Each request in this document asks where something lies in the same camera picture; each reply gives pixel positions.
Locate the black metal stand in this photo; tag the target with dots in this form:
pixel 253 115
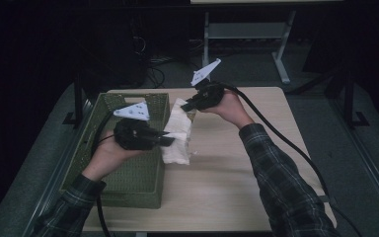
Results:
pixel 78 98
pixel 349 98

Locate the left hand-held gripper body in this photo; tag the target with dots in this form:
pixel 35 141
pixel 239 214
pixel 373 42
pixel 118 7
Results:
pixel 133 136

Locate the person's left hand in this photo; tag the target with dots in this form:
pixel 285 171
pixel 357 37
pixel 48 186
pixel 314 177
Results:
pixel 107 159

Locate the person's right hand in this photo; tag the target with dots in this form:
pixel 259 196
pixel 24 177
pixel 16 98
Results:
pixel 232 110

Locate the aluminium floor rail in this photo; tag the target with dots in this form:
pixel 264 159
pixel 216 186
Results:
pixel 51 184
pixel 368 164

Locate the grey metal table frame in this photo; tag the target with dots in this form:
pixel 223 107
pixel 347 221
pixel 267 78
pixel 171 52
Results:
pixel 246 30

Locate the green woven basket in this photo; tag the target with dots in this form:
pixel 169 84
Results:
pixel 135 177

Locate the white cloth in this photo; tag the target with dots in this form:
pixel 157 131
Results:
pixel 177 131

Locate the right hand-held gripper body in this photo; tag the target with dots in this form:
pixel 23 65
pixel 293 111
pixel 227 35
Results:
pixel 210 95

